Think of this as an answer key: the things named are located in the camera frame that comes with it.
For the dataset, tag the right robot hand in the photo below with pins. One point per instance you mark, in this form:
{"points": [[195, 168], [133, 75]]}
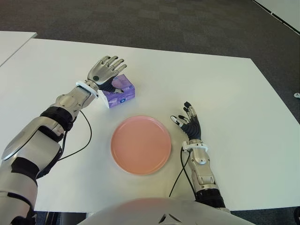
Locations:
{"points": [[193, 129]]}

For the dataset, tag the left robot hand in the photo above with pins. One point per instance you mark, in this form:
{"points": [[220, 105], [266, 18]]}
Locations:
{"points": [[100, 70]]}

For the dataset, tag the purple tissue pack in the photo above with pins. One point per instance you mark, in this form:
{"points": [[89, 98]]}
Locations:
{"points": [[125, 96]]}

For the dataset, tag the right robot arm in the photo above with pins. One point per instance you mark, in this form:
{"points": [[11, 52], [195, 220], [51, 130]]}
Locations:
{"points": [[204, 173]]}

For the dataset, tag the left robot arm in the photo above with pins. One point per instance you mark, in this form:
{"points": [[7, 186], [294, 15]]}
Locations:
{"points": [[35, 140]]}

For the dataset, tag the pink round plate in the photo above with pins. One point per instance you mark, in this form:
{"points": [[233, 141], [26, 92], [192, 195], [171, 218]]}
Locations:
{"points": [[140, 145]]}

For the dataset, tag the plain white side table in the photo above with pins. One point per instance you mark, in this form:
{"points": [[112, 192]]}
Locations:
{"points": [[11, 42]]}

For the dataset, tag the silver robot torso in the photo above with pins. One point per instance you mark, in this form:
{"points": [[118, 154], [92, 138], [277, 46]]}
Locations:
{"points": [[140, 211]]}

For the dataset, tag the small white controller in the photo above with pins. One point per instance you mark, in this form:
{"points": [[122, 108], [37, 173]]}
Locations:
{"points": [[297, 95]]}

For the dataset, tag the white table black edge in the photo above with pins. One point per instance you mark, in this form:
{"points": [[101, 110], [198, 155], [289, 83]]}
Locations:
{"points": [[286, 11]]}

